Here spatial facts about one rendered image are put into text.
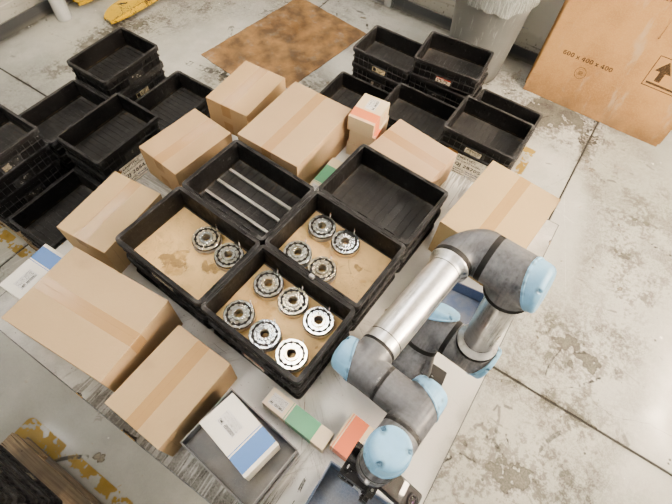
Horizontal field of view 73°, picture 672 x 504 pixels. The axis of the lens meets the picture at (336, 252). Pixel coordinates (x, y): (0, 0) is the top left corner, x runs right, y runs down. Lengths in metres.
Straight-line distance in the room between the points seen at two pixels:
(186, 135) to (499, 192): 1.28
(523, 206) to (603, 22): 2.08
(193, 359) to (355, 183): 0.91
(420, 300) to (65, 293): 1.16
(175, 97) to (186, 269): 1.51
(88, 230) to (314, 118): 0.97
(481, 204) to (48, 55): 3.39
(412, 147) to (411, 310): 1.15
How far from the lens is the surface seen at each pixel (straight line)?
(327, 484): 1.19
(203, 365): 1.49
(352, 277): 1.61
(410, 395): 0.85
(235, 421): 1.40
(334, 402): 1.59
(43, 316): 1.68
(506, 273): 1.03
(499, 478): 2.42
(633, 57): 3.80
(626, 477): 2.69
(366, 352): 0.87
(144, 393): 1.52
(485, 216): 1.79
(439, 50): 3.15
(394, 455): 0.80
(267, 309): 1.56
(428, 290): 0.96
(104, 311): 1.61
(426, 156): 1.96
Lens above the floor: 2.26
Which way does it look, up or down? 59 degrees down
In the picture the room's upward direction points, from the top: 6 degrees clockwise
